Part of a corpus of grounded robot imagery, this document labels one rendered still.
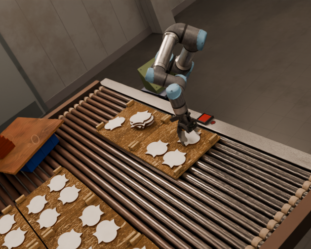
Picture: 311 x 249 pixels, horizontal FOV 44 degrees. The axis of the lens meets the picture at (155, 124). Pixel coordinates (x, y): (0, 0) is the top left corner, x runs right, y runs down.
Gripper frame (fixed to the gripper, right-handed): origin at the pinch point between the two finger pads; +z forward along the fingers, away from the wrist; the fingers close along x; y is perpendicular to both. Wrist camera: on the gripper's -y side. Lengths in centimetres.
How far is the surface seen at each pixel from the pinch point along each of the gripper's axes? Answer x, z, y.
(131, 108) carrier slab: 3, 1, -62
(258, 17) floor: 285, 96, -192
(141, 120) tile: -5.6, -3.6, -36.8
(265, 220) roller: -21, 2, 67
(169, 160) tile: -18.9, -0.5, 3.2
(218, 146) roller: 4.0, 2.5, 18.1
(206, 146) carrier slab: -0.5, 0.6, 13.8
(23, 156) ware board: -71, -9, -79
